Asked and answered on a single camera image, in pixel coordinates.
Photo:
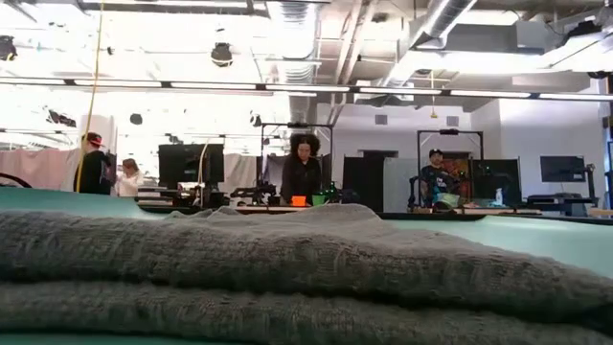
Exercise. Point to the grey woven towel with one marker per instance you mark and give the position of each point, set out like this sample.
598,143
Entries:
287,268

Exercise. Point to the person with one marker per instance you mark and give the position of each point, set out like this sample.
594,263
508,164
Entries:
129,184
433,179
301,177
93,172

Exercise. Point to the orange cup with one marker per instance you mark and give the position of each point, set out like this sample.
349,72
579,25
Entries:
299,201

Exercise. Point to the green cup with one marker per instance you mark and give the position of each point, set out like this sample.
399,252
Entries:
318,200

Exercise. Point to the black door panel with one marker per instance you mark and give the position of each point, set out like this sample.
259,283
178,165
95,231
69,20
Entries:
364,182

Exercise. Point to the grey partition panel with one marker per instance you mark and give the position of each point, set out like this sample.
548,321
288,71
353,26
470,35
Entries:
400,184

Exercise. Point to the wide black monitor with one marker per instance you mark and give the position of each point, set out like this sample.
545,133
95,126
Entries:
184,165

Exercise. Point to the black ceiling lamp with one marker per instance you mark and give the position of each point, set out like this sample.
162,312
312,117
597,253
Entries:
7,48
221,55

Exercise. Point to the white spray bottle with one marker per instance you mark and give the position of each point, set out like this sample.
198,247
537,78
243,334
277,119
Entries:
499,197

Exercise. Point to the tall black monitor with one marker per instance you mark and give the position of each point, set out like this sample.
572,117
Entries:
507,175

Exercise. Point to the green table mat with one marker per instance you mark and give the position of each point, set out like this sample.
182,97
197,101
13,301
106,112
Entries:
551,239

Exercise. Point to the pink curtain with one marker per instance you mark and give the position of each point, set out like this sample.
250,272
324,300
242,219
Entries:
38,167

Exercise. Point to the ribbed metal ceiling duct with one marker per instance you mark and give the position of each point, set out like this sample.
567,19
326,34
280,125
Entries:
294,29

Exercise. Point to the smooth metal ceiling duct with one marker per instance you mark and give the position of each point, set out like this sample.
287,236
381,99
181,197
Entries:
445,19

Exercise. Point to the small wall-side black monitor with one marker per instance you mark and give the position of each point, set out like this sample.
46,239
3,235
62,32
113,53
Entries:
562,168

